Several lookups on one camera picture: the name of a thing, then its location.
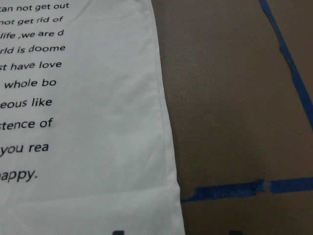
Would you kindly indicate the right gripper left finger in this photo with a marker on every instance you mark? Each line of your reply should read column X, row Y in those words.
column 118, row 232

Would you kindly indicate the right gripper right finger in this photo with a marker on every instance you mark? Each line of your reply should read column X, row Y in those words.
column 235, row 232

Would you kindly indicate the white long-sleeve printed shirt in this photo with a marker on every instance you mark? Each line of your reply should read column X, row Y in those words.
column 86, row 144

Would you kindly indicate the brown table mat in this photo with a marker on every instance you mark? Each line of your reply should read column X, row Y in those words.
column 235, row 113

